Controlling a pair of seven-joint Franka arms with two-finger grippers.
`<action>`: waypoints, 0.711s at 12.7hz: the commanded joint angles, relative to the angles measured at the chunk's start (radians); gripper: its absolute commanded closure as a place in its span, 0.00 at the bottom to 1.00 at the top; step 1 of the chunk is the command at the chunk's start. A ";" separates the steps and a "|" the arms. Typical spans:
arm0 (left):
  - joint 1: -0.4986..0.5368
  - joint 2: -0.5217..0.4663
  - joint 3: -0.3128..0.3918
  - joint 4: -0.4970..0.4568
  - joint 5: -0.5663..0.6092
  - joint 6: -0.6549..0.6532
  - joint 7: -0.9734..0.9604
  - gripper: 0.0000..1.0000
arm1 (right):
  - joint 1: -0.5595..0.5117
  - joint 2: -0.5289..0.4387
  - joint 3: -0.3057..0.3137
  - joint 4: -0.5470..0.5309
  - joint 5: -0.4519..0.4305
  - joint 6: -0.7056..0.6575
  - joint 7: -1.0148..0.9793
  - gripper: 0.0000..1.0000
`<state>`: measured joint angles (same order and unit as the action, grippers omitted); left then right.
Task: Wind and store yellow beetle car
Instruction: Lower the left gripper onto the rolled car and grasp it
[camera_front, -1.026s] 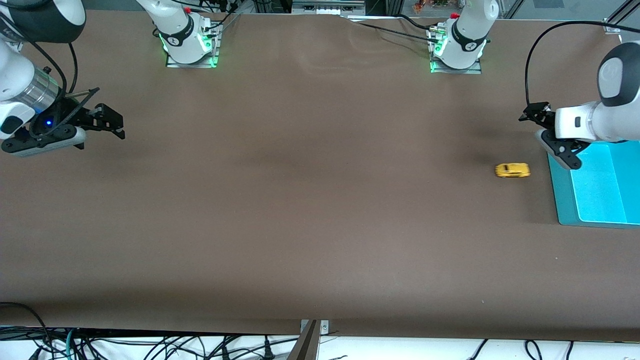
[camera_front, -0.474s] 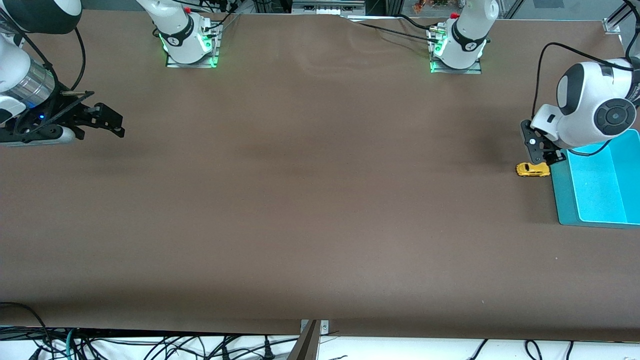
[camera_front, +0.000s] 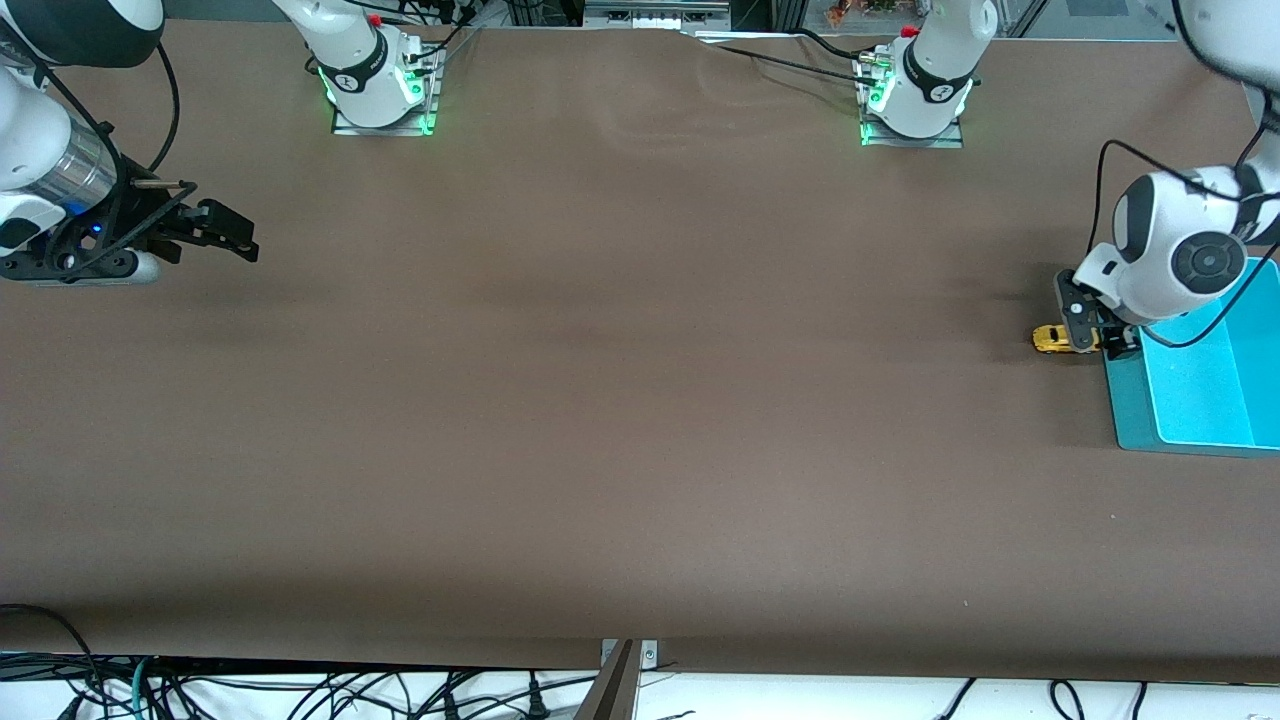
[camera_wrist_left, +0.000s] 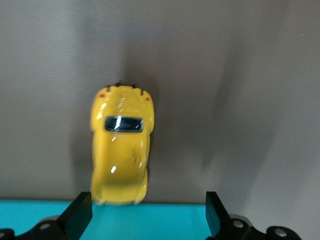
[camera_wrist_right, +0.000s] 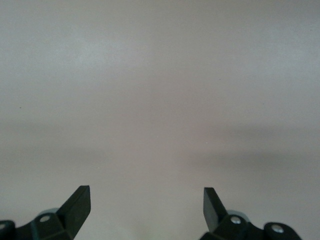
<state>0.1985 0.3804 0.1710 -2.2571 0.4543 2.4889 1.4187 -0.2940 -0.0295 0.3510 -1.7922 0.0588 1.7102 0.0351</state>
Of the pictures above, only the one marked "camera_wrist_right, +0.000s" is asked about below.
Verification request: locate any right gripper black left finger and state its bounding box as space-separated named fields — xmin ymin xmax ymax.
xmin=0 ymin=185 xmax=92 ymax=240

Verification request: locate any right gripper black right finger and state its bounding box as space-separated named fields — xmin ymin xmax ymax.
xmin=199 ymin=187 xmax=301 ymax=240

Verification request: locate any brown table cover sheet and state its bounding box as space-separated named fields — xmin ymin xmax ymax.
xmin=0 ymin=0 xmax=320 ymax=240

